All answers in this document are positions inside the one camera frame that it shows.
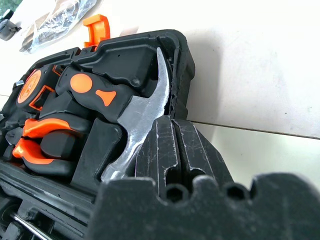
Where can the clear plastic bag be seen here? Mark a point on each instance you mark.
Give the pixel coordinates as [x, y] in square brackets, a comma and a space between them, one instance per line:
[50, 25]

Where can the orange case latch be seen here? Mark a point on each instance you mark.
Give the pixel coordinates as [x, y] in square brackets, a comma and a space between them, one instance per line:
[98, 27]

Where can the orange and black pliers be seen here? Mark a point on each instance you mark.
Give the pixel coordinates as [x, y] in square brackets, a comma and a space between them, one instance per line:
[45, 125]

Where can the dark plastic tool case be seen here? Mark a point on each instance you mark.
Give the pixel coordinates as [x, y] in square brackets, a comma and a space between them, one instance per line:
[125, 60]

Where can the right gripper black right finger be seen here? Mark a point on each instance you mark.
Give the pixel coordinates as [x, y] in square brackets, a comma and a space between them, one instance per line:
[195, 152]

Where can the small black box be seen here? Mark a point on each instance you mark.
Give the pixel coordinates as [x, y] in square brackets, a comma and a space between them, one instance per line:
[7, 30]

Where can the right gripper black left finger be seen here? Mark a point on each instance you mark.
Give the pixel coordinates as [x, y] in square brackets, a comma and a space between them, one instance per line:
[160, 150]

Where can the silver metal rod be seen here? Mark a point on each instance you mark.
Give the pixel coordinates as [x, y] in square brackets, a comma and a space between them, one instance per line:
[32, 228]

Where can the black and orange tape measure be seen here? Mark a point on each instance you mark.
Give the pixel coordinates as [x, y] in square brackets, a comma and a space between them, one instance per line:
[28, 86]

